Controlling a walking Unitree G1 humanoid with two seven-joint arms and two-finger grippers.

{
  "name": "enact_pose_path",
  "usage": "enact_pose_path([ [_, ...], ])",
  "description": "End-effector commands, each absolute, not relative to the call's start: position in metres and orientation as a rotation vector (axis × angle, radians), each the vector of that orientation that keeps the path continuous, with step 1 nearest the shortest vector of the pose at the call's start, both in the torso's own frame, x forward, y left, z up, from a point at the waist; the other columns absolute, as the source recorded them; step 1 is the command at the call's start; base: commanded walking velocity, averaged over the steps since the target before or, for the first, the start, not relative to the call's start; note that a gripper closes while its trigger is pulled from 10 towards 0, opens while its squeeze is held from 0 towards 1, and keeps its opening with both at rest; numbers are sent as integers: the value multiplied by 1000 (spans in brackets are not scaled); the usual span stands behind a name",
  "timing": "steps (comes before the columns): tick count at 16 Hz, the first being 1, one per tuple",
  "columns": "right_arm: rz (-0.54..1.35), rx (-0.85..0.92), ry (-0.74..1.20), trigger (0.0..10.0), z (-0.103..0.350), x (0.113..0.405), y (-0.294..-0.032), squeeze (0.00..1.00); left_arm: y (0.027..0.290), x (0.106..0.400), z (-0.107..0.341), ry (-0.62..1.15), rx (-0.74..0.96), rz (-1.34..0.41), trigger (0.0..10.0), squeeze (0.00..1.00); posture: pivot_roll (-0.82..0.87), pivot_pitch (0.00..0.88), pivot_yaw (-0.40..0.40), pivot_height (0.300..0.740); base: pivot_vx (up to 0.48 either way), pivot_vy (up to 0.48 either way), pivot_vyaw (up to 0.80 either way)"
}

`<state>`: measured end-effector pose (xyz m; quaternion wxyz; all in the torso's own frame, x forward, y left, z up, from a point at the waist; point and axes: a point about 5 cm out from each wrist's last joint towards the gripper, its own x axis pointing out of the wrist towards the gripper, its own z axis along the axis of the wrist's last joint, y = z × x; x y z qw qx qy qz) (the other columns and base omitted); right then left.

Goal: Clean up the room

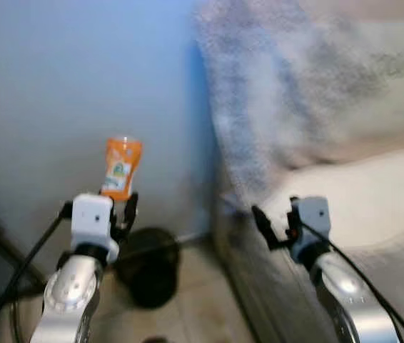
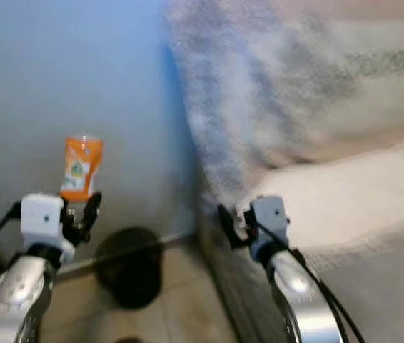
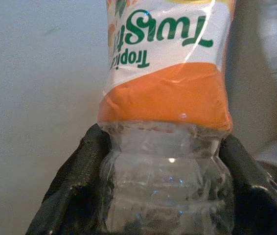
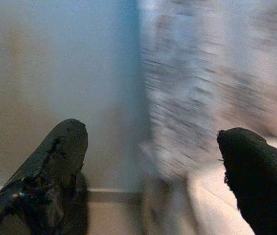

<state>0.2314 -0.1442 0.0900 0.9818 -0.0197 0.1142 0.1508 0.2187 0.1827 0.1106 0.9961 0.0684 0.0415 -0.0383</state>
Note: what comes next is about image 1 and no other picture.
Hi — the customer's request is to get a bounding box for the beige pillow with dark lettering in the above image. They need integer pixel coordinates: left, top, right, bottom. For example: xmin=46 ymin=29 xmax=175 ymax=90
xmin=295 ymin=18 xmax=404 ymax=147

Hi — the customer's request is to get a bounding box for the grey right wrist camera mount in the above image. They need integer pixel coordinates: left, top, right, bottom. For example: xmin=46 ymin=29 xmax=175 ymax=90
xmin=290 ymin=197 xmax=332 ymax=262

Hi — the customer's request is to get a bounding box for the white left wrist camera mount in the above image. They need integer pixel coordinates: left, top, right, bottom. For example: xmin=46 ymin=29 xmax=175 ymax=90
xmin=71 ymin=193 xmax=120 ymax=262

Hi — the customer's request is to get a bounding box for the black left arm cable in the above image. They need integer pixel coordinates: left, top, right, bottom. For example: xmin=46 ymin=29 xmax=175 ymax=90
xmin=0 ymin=209 xmax=72 ymax=343

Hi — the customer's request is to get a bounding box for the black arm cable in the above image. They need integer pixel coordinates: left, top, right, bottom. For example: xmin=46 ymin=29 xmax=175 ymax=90
xmin=298 ymin=220 xmax=404 ymax=343
xmin=0 ymin=209 xmax=72 ymax=343

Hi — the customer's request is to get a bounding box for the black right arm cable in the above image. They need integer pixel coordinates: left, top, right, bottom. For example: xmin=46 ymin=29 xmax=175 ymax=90
xmin=298 ymin=220 xmax=404 ymax=343

